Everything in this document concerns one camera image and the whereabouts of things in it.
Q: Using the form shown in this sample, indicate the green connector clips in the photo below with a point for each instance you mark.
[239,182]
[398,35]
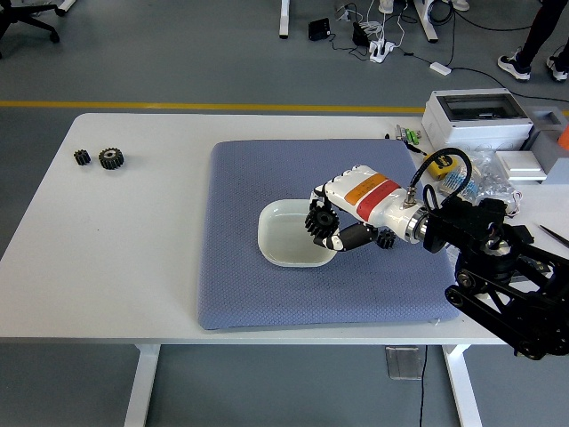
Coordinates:
[410,133]

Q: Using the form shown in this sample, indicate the grey-blue box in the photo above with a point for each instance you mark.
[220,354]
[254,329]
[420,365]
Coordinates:
[549,153]

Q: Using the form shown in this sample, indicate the person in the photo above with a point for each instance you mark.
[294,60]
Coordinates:
[540,26]

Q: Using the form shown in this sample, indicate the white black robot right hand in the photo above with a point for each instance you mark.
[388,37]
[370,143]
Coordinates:
[378,200]

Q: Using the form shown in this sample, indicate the white table leg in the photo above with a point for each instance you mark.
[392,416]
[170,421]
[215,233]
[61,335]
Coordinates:
[462,387]
[142,387]

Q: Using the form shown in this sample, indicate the white power adapter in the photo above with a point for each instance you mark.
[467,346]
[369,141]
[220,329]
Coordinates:
[439,68]

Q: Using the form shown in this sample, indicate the blue-grey textured mat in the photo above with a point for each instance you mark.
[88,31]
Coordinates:
[275,298]

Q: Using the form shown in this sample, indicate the white desk leg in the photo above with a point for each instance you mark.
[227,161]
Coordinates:
[426,20]
[284,18]

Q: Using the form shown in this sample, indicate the yellow tape measure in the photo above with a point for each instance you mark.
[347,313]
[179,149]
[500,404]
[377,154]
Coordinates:
[442,166]

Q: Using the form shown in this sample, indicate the clear bag of screws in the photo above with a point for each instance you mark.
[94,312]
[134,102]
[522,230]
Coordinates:
[493,182]

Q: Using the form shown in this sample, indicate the bag of blue parts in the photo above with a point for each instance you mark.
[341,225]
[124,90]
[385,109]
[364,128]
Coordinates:
[453,183]

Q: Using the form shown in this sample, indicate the metal floor outlet box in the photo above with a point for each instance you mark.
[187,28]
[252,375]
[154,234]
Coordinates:
[403,362]

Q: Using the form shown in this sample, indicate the black office chair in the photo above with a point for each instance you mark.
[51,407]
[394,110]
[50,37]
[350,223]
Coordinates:
[26,20]

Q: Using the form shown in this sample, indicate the white power strip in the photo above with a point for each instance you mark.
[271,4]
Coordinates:
[381,50]

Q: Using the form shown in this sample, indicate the white flat panel box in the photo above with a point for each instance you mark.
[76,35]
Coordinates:
[520,166]

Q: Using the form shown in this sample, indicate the grey foam block with hole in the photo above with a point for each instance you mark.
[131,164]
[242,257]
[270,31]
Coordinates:
[540,118]

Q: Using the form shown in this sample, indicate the white electrical enclosure box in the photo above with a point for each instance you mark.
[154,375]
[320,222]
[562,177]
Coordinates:
[475,129]

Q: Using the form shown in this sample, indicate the white square dish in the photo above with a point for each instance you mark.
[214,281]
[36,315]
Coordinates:
[284,240]

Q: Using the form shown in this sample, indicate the small black gear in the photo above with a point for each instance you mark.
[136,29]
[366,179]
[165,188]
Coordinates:
[387,241]
[82,157]

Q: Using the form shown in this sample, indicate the black charger block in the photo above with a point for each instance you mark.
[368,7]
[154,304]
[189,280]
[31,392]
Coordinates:
[360,34]

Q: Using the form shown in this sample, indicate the large black gear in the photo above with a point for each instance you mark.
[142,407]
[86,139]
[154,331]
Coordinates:
[111,159]
[321,223]

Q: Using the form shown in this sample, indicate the orange object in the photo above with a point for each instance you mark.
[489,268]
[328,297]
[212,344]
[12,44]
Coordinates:
[563,141]

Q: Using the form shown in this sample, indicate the black adapter box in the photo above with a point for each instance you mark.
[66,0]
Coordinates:
[319,29]

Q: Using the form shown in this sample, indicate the black tweezers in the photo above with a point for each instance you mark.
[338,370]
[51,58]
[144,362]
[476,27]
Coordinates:
[553,233]

